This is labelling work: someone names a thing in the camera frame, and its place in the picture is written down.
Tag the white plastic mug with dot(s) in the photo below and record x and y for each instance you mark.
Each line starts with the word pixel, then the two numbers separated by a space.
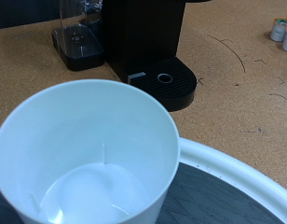
pixel 87 124

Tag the black Keurig coffee machine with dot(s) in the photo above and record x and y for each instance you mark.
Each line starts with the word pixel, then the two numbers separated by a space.
pixel 143 37

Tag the clear water reservoir black lid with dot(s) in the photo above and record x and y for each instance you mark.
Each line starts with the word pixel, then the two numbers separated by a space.
pixel 78 46

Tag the white two-tier turntable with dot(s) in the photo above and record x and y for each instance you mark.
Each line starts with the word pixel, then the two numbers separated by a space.
pixel 230 174

